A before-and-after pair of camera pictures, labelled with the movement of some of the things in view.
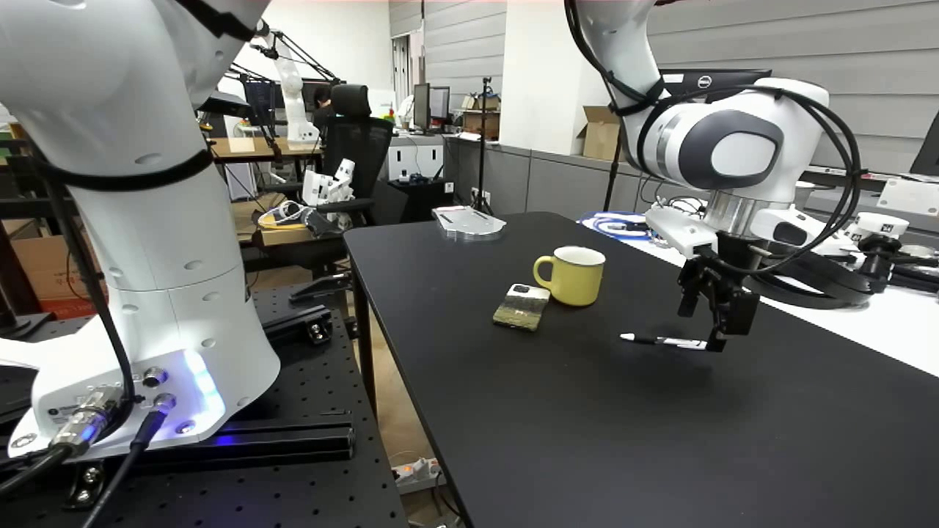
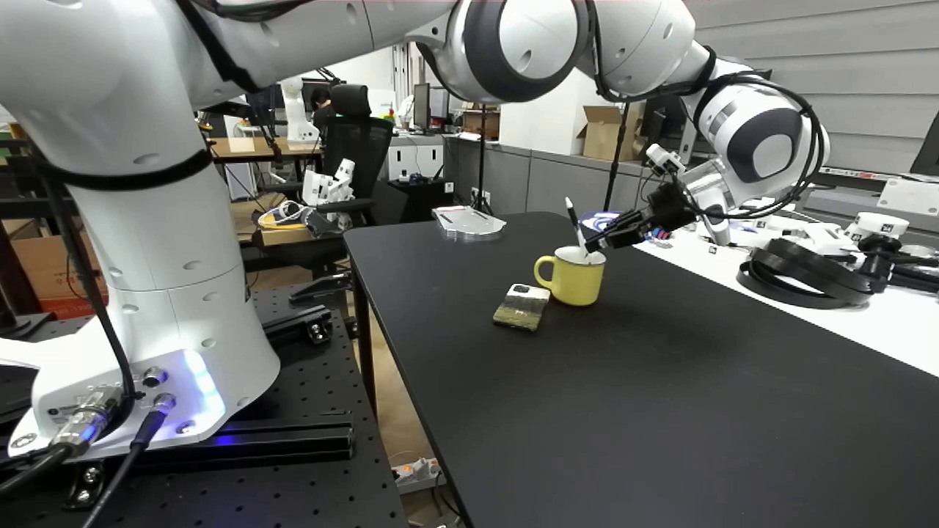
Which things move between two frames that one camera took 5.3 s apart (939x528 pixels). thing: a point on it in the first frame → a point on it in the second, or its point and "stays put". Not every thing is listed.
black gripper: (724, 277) → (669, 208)
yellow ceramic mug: (577, 274) stays put
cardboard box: (602, 134) stays put
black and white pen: (655, 337) → (573, 217)
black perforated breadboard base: (303, 453) stays put
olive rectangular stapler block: (524, 305) stays put
